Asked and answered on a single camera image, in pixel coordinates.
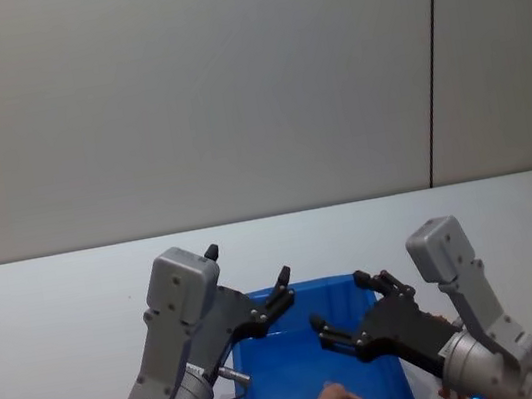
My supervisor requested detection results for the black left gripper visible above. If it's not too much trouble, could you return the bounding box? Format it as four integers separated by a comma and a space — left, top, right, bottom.
171, 232, 308, 380

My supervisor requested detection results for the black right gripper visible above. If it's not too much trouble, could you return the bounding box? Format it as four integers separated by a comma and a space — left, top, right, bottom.
301, 254, 471, 398

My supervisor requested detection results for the thin cable with silver plug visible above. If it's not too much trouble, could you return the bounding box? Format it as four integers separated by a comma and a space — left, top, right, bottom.
202, 362, 255, 399

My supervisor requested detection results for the blue plastic bin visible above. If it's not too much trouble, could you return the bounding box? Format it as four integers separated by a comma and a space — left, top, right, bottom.
213, 264, 423, 399

